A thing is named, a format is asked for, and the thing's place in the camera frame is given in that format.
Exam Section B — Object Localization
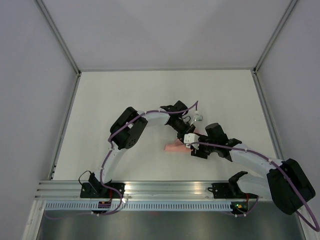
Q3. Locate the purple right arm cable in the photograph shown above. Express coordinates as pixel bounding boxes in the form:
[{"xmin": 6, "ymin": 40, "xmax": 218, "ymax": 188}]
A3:
[{"xmin": 187, "ymin": 141, "xmax": 319, "ymax": 231}]

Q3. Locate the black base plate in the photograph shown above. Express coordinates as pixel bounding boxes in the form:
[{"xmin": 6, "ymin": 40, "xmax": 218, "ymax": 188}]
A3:
[
  {"xmin": 207, "ymin": 182, "xmax": 257, "ymax": 200},
  {"xmin": 80, "ymin": 182, "xmax": 125, "ymax": 199}
]

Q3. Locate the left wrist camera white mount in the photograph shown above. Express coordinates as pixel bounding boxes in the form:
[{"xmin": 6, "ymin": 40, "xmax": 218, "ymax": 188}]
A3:
[{"xmin": 191, "ymin": 113, "xmax": 203, "ymax": 124}]

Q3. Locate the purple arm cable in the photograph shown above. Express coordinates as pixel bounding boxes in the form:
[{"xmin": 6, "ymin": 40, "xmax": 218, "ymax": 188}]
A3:
[
  {"xmin": 44, "ymin": 100, "xmax": 200, "ymax": 221},
  {"xmin": 187, "ymin": 141, "xmax": 319, "ymax": 231}
]

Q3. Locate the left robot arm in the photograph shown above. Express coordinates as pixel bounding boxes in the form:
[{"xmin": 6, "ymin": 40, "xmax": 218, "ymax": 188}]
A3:
[{"xmin": 88, "ymin": 100, "xmax": 198, "ymax": 198}]

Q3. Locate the white slotted cable duct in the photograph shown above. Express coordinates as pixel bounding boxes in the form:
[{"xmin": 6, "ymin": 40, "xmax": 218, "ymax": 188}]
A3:
[{"xmin": 45, "ymin": 200, "xmax": 232, "ymax": 212}]

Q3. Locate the left aluminium frame post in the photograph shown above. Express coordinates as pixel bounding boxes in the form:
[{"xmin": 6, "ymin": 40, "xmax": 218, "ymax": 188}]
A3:
[{"xmin": 34, "ymin": 0, "xmax": 82, "ymax": 76}]

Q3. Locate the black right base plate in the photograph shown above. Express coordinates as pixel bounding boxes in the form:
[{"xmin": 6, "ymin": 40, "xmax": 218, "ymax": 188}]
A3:
[{"xmin": 207, "ymin": 182, "xmax": 257, "ymax": 200}]

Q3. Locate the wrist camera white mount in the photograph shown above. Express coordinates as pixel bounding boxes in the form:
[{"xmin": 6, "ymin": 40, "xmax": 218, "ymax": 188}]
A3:
[
  {"xmin": 183, "ymin": 133, "xmax": 200, "ymax": 149},
  {"xmin": 191, "ymin": 113, "xmax": 203, "ymax": 124}
]

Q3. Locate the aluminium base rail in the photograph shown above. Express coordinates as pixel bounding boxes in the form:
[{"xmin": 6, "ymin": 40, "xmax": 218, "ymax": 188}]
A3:
[{"xmin": 34, "ymin": 180, "xmax": 307, "ymax": 201}]

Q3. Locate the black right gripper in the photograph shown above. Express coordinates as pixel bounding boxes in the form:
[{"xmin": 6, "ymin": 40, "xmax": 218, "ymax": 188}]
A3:
[{"xmin": 190, "ymin": 133, "xmax": 217, "ymax": 160}]

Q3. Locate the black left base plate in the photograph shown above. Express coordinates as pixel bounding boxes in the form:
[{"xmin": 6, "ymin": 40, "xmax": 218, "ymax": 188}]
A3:
[{"xmin": 80, "ymin": 182, "xmax": 125, "ymax": 199}]

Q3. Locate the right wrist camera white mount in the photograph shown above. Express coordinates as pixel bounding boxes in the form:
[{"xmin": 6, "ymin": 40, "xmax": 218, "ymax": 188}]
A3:
[{"xmin": 183, "ymin": 133, "xmax": 200, "ymax": 149}]

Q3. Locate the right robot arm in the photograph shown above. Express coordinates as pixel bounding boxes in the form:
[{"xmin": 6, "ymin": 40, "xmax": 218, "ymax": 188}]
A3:
[{"xmin": 183, "ymin": 123, "xmax": 316, "ymax": 215}]

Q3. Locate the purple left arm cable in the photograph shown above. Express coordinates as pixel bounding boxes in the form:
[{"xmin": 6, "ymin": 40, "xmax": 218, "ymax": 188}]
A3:
[{"xmin": 44, "ymin": 100, "xmax": 200, "ymax": 221}]

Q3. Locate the pink cloth napkin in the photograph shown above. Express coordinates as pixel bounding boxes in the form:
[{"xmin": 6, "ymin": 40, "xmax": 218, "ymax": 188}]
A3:
[{"xmin": 164, "ymin": 129, "xmax": 200, "ymax": 153}]

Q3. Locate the right aluminium frame post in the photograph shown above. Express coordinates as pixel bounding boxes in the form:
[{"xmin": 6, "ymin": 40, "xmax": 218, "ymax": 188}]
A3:
[{"xmin": 251, "ymin": 0, "xmax": 299, "ymax": 75}]

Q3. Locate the aluminium frame post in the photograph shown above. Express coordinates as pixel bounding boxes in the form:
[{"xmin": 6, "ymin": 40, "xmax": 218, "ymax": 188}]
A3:
[
  {"xmin": 251, "ymin": 0, "xmax": 299, "ymax": 75},
  {"xmin": 34, "ymin": 0, "xmax": 82, "ymax": 76}
]

